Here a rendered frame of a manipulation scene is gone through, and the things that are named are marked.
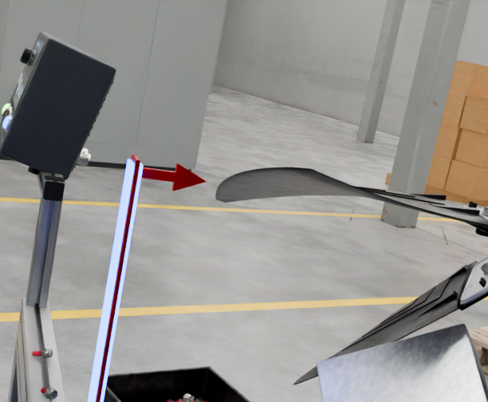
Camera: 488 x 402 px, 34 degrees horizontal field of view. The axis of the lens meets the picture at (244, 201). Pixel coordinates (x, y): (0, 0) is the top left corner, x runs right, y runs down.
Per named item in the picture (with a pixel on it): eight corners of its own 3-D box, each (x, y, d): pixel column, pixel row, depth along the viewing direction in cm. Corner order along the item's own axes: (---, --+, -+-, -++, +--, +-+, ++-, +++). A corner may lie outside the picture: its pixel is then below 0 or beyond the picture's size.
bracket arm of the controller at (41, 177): (62, 202, 116) (65, 183, 115) (41, 199, 115) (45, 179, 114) (52, 169, 138) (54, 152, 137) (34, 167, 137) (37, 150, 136)
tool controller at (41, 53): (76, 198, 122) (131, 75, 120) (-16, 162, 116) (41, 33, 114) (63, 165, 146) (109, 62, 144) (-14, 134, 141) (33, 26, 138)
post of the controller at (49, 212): (46, 308, 119) (65, 182, 115) (26, 306, 118) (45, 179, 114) (45, 301, 122) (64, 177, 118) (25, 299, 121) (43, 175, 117)
